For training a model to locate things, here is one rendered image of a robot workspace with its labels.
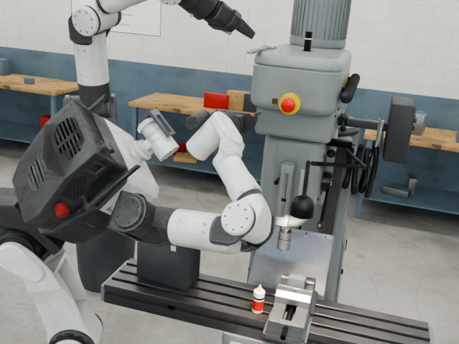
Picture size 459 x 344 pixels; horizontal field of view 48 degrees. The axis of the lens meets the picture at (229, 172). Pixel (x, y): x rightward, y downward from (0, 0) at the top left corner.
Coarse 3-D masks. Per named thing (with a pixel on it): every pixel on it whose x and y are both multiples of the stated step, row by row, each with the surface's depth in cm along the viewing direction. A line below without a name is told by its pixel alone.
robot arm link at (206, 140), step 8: (200, 112) 132; (208, 112) 135; (192, 120) 127; (200, 120) 128; (208, 120) 128; (232, 120) 135; (192, 128) 128; (200, 128) 129; (208, 128) 127; (200, 136) 128; (208, 136) 127; (216, 136) 127; (192, 144) 129; (200, 144) 128; (208, 144) 128; (216, 144) 129; (192, 152) 130; (200, 152) 129; (208, 152) 130
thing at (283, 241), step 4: (280, 236) 182; (284, 236) 181; (288, 236) 182; (280, 240) 183; (284, 240) 182; (288, 240) 182; (280, 244) 183; (284, 244) 182; (288, 244) 183; (280, 248) 183; (284, 248) 183; (288, 248) 184
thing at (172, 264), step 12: (144, 252) 201; (156, 252) 199; (168, 252) 196; (180, 252) 194; (192, 252) 197; (144, 264) 203; (156, 264) 200; (168, 264) 198; (180, 264) 196; (192, 264) 199; (144, 276) 204; (156, 276) 202; (168, 276) 200; (180, 276) 197; (192, 276) 202; (180, 288) 199
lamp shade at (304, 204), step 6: (294, 198) 159; (300, 198) 158; (306, 198) 158; (294, 204) 158; (300, 204) 157; (306, 204) 156; (312, 204) 158; (294, 210) 158; (300, 210) 156; (306, 210) 156; (312, 210) 158; (294, 216) 158; (300, 216) 157; (306, 216) 157; (312, 216) 159
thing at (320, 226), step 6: (324, 174) 177; (330, 174) 177; (324, 180) 176; (330, 180) 176; (324, 186) 176; (330, 186) 178; (324, 198) 175; (324, 204) 174; (324, 210) 173; (318, 222) 170; (318, 228) 169; (324, 228) 170
